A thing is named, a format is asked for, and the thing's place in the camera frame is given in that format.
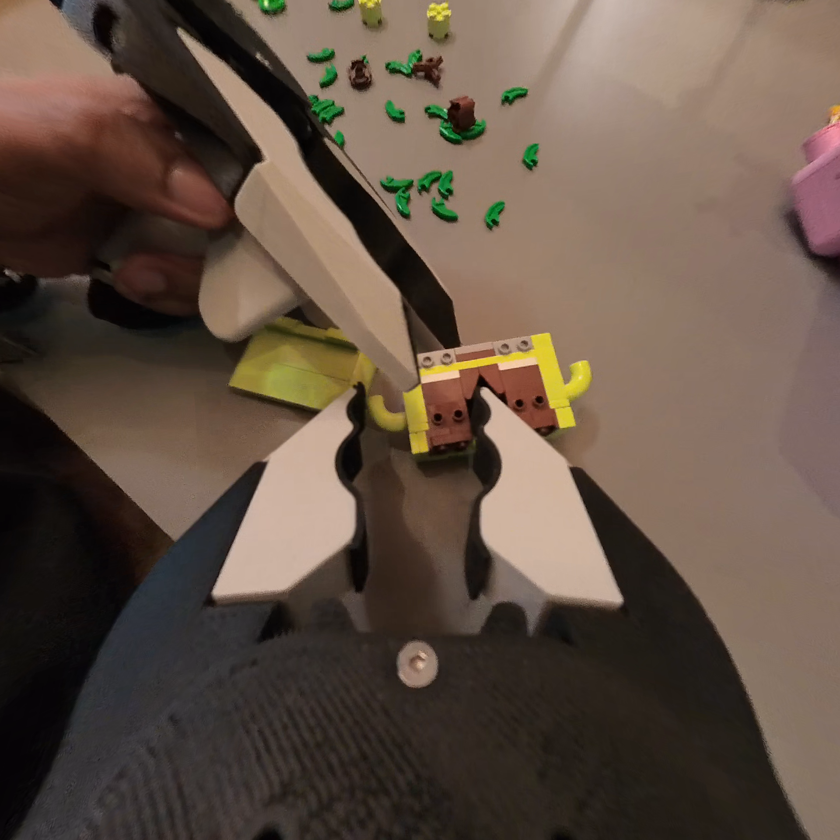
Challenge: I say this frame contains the large lime brick assembly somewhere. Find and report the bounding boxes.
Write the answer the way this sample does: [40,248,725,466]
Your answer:
[367,331,592,465]

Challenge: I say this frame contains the person's dark clothing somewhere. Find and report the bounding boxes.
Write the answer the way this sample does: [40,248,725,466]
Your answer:
[0,459,139,840]

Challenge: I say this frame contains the pink toy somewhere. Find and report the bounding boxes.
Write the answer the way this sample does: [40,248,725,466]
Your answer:
[791,105,840,258]

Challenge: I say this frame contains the person's left hand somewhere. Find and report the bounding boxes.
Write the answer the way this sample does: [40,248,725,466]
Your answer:
[0,72,234,317]

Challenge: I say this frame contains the beige seat cushion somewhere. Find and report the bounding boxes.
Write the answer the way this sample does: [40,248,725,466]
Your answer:
[0,387,176,547]

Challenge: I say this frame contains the large lime smooth tile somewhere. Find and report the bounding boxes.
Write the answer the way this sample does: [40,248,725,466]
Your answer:
[252,328,370,383]

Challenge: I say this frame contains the medium lime smooth tile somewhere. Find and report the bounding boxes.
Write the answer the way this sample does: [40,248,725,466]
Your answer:
[228,357,355,413]

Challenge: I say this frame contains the scattered green leaf pieces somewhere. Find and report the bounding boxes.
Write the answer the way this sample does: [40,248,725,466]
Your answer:
[305,0,542,231]

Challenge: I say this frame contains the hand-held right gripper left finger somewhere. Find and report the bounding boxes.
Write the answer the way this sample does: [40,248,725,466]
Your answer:
[210,385,370,624]

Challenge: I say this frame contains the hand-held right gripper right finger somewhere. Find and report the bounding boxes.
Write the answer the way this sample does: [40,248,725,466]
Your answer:
[466,387,624,636]

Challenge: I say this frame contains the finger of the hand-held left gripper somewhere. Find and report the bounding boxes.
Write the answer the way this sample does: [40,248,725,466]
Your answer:
[177,28,422,391]
[189,5,462,355]

